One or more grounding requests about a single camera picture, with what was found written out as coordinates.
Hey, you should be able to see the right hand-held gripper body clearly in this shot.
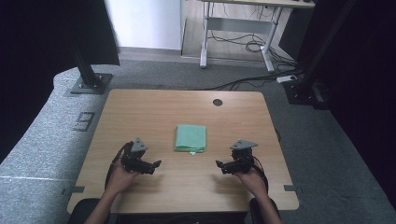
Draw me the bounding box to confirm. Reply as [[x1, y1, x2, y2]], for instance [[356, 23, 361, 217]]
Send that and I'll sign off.
[[229, 139, 259, 175]]

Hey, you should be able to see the person's left hand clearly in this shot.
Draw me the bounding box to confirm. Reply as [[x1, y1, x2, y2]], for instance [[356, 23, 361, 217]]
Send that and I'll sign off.
[[105, 159, 140, 196]]

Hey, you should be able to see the person's right hand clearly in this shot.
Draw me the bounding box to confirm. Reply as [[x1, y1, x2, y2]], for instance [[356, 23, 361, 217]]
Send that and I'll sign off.
[[233, 168, 270, 201]]

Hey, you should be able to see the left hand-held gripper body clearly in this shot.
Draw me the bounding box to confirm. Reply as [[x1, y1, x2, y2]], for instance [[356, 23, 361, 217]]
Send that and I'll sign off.
[[120, 137, 149, 175]]

